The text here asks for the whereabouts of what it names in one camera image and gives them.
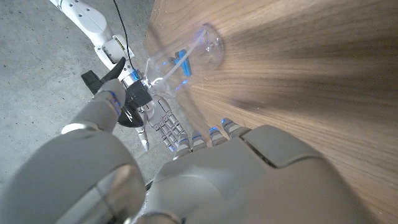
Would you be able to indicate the clear plastic spray bottle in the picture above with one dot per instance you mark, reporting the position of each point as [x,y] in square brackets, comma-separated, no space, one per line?
[205,46]

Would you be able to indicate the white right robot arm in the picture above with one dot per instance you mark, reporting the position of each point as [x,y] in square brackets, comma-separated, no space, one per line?
[87,18]

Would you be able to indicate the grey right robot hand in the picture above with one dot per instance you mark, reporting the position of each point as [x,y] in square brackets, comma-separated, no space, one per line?
[163,118]

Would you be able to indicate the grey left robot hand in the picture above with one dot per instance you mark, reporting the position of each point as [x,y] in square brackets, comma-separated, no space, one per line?
[236,180]

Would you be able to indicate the blue and black clip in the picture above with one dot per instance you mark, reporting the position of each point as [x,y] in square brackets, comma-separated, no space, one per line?
[185,65]

